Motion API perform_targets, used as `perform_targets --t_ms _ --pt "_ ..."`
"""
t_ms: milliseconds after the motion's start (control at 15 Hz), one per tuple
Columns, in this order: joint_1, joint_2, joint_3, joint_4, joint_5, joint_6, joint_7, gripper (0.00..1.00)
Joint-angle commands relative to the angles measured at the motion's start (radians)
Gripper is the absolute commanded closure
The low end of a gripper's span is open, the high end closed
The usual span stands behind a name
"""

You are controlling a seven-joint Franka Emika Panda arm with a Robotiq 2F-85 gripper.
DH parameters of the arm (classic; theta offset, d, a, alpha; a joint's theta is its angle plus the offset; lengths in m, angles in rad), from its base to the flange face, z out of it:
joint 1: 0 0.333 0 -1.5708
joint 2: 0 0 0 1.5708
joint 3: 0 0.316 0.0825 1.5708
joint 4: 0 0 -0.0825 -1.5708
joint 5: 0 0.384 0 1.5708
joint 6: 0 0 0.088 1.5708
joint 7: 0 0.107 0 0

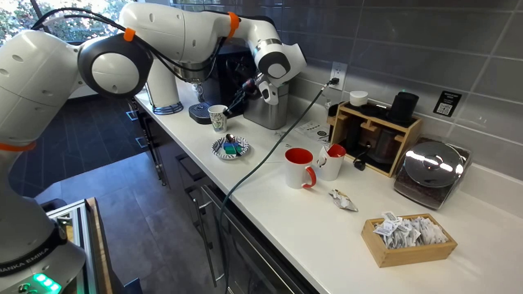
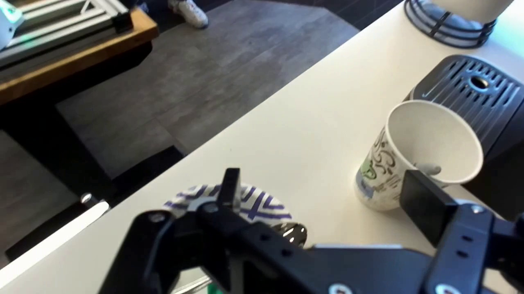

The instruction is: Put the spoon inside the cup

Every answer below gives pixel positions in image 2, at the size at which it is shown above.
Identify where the aluminium frame rail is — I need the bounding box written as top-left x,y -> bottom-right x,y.
0,0 -> 134,70

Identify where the black white patterned cloth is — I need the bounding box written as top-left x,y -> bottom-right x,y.
162,181 -> 294,225

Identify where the white shoe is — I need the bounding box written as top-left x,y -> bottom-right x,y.
165,0 -> 211,31

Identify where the black coffee machine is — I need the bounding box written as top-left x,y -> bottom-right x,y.
404,52 -> 524,222

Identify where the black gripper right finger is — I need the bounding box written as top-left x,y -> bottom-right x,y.
399,168 -> 524,294

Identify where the wooden cart top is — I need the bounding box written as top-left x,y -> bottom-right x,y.
0,6 -> 160,106

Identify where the printed white paper cup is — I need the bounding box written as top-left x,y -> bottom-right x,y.
353,99 -> 486,214

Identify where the black wire towel holder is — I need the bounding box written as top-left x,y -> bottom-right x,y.
401,0 -> 499,50

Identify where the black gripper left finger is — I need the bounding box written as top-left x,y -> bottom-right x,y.
96,166 -> 314,294

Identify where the grey robot base green light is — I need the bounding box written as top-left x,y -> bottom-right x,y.
0,1 -> 26,50

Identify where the teal wrapper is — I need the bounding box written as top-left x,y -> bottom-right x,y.
201,277 -> 225,294

